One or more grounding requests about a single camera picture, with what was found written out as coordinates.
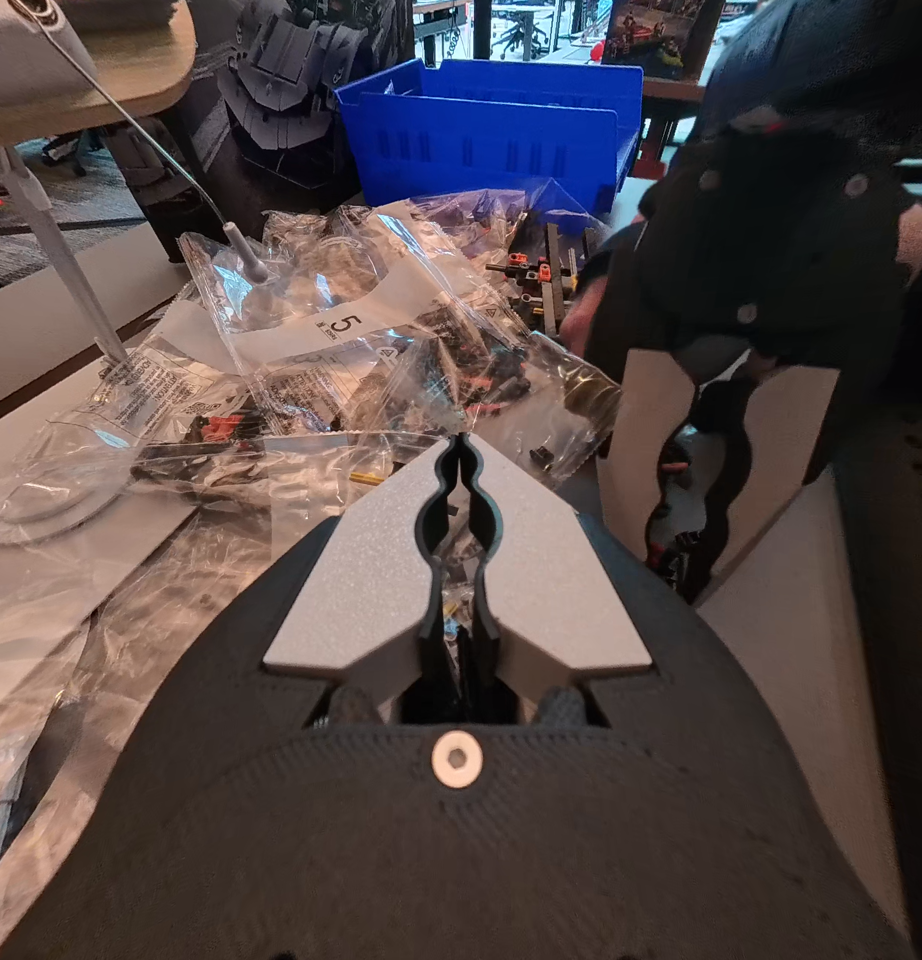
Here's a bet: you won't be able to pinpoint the colourful lego set box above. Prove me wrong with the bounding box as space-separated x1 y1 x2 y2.
602 0 726 82

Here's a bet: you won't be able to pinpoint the wooden side table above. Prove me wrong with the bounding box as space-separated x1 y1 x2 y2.
0 0 198 151

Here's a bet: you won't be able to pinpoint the numbered clear plastic bag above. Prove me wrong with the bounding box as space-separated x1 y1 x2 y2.
177 198 552 444

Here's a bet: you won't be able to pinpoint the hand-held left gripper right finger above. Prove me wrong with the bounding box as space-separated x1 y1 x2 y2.
463 432 655 712

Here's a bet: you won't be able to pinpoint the blue plastic bin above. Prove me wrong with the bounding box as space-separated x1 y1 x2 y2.
333 58 645 219

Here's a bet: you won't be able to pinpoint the grey lego chassis assembly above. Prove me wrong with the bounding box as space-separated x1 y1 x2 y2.
483 219 606 336

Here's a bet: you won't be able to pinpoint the bluish clear plastic bag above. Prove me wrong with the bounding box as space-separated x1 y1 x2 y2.
348 178 612 249

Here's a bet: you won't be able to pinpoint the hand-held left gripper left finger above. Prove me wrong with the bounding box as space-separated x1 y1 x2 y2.
263 433 462 712

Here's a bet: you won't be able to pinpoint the black perforated board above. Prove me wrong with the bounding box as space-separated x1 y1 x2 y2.
836 405 922 960

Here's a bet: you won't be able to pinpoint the clear bag red black parts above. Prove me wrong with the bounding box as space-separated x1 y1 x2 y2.
26 341 462 519

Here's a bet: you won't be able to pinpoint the person's right hand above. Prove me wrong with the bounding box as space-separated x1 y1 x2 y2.
560 273 609 359

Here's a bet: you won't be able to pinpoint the black lego set box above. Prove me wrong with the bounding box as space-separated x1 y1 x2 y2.
179 0 420 226

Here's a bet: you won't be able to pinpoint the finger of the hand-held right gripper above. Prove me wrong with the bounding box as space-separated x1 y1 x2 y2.
680 366 842 609
596 347 708 565

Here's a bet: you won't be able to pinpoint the white tapered rod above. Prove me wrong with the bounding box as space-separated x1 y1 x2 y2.
0 146 132 365

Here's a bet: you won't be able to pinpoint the wooden background desk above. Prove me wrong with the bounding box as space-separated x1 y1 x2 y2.
637 73 708 162

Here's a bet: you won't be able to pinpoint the instruction booklet stack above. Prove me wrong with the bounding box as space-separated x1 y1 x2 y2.
0 0 188 106

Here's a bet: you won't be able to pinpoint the black office chair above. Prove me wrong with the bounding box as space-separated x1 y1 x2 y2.
491 16 550 63
41 127 94 177

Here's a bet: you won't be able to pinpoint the empty clear plastic bag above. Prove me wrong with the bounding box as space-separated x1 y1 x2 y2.
0 517 297 901

